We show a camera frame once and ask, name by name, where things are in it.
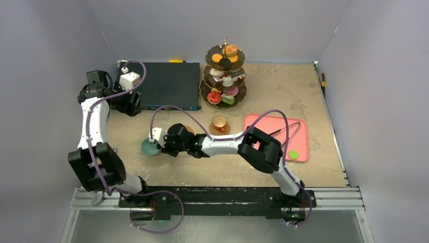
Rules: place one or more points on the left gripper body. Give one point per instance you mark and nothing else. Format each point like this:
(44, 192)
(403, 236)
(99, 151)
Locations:
(123, 105)

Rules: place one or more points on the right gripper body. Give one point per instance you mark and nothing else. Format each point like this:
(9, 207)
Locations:
(166, 145)

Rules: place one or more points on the woven rattan coaster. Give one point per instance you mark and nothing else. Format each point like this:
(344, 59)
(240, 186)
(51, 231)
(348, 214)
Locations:
(189, 129)
(216, 133)

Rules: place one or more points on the teal teacup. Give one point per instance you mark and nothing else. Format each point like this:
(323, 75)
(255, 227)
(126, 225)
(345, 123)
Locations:
(148, 148)

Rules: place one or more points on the copper teacup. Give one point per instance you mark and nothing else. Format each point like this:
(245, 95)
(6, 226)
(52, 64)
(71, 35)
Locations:
(219, 123)

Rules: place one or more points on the layered chocolate cake bar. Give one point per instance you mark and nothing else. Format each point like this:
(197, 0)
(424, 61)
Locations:
(215, 82)

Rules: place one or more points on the silver cupcake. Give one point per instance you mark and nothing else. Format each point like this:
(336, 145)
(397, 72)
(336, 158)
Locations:
(227, 81)

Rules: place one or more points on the yellow cracker biscuit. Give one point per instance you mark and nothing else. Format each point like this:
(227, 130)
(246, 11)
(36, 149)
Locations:
(233, 59)
(216, 58)

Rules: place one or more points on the black chocolate cookie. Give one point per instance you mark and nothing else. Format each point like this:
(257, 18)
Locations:
(225, 62)

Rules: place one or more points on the pink serving tray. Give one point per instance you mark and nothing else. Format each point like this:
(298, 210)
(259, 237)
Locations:
(298, 142)

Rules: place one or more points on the golden bread bun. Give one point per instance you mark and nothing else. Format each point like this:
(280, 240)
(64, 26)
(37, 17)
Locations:
(230, 50)

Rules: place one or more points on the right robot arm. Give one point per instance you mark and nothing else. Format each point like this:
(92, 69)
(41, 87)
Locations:
(262, 151)

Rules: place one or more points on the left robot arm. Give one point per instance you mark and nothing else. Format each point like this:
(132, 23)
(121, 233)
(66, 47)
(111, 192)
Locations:
(95, 163)

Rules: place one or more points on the green matcha cake bar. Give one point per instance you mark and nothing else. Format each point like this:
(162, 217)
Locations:
(227, 99)

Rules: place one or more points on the three-tier dark cake stand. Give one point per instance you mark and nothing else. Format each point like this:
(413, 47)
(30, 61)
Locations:
(205, 88)

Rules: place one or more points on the white chocolate drizzled donut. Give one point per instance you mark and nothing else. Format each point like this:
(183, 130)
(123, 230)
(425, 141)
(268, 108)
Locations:
(216, 73)

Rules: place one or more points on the chocolate cake slice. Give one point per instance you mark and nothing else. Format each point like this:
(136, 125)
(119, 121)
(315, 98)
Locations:
(238, 75)

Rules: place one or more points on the green macaron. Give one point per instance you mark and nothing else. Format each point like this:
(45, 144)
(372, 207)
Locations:
(293, 154)

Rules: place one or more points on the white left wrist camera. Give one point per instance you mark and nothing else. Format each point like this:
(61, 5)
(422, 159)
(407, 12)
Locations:
(128, 79)

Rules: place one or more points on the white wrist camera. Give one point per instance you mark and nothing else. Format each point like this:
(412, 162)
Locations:
(128, 79)
(156, 136)

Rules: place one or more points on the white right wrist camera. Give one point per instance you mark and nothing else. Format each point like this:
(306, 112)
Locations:
(156, 136)

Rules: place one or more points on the blue network switch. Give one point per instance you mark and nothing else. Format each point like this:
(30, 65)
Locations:
(168, 83)

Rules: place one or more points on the yellow black tool on wall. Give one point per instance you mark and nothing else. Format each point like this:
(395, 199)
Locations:
(323, 80)

